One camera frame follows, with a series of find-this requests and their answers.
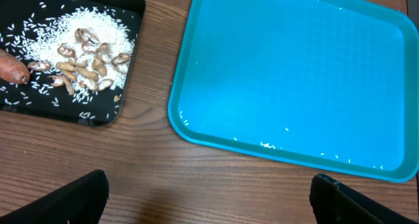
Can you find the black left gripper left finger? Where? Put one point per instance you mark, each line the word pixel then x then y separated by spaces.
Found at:
pixel 81 201

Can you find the teal plastic tray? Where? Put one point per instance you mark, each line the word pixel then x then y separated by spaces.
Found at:
pixel 329 84

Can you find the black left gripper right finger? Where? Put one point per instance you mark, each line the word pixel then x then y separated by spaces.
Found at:
pixel 335 203

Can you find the black waste tray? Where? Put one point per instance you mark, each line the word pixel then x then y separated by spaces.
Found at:
pixel 72 53

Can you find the orange carrot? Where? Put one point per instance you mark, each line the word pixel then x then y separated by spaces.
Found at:
pixel 12 69

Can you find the food scraps rice and nuts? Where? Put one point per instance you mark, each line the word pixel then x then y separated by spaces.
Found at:
pixel 78 53

